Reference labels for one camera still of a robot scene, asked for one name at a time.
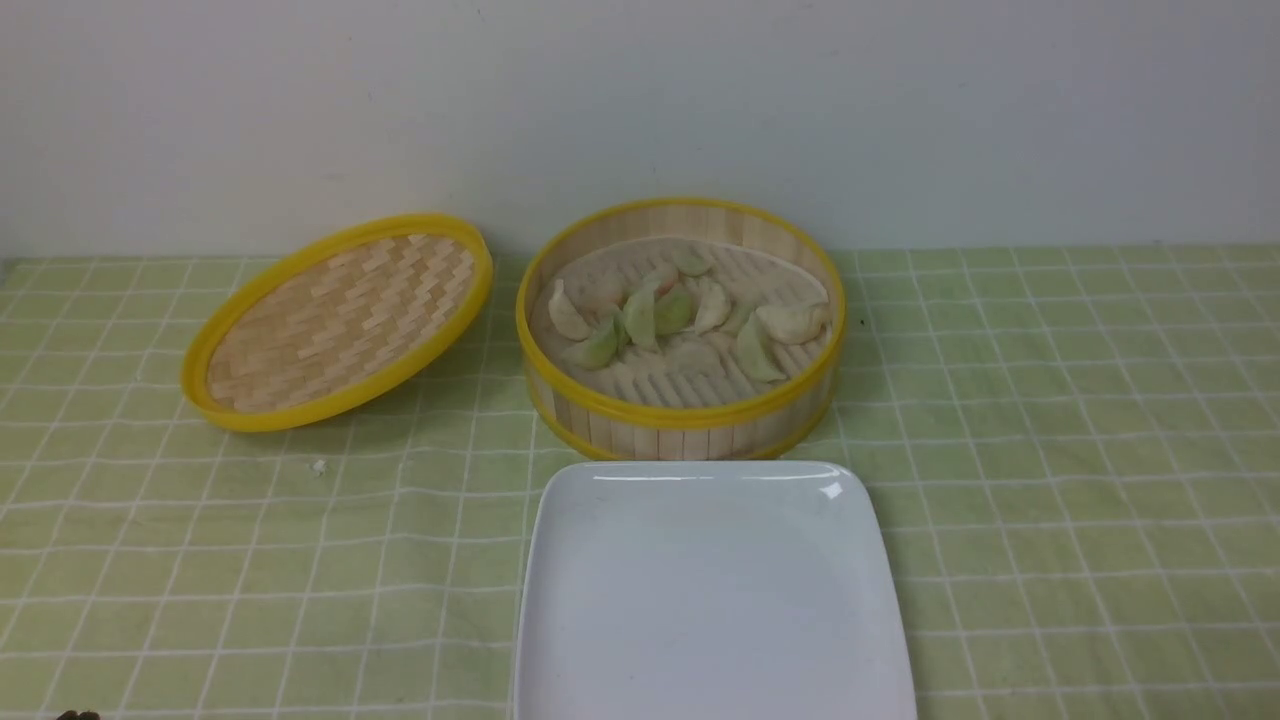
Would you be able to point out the white dumpling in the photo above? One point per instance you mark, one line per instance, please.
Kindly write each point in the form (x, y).
(792, 324)
(714, 306)
(565, 318)

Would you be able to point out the bamboo steamer lid yellow rim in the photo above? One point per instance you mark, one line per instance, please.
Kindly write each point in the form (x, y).
(339, 323)

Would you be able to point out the green dumpling front left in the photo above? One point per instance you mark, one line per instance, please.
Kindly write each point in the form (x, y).
(598, 350)

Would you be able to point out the green dumpling centre right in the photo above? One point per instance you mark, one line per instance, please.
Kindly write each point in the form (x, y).
(674, 312)

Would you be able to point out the green checkered tablecloth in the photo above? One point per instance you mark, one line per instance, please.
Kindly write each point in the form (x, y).
(1072, 454)

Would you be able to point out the white square plate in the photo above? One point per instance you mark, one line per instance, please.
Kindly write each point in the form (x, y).
(709, 590)

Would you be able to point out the bamboo steamer basket yellow rim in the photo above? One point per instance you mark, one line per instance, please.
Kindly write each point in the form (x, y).
(765, 426)

